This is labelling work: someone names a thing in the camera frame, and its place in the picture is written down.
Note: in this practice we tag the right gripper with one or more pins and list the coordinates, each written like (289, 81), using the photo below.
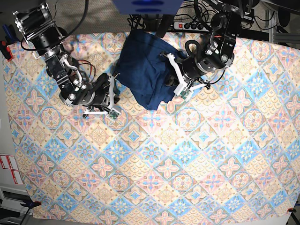
(102, 95)

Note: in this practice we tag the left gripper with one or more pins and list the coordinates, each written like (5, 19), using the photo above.
(180, 71)

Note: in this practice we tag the blue long-sleeve shirt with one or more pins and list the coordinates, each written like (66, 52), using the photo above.
(143, 69)

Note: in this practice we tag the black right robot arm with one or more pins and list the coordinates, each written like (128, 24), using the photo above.
(38, 27)

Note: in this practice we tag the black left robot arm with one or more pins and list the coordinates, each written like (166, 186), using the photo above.
(215, 54)

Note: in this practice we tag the white power strip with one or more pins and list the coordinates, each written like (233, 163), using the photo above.
(189, 26)

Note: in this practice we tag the patterned tile tablecloth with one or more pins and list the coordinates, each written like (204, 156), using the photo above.
(229, 155)

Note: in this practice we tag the red black clamp left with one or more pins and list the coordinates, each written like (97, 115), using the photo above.
(6, 51)

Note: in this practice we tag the blue clamp upper left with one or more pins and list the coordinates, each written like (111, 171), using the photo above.
(10, 36)

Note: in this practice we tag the blue clamp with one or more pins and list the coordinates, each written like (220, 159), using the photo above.
(10, 36)
(30, 204)

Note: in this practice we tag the red white label stickers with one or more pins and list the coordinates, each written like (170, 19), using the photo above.
(8, 162)

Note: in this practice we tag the blue clamp lower left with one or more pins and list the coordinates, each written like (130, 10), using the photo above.
(30, 204)

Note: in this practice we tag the orange clamp lower right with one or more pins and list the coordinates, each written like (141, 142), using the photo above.
(293, 210)

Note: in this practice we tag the black bracket under camera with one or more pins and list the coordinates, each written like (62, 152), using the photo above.
(165, 23)

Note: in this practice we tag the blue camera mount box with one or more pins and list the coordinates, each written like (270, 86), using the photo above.
(168, 7)

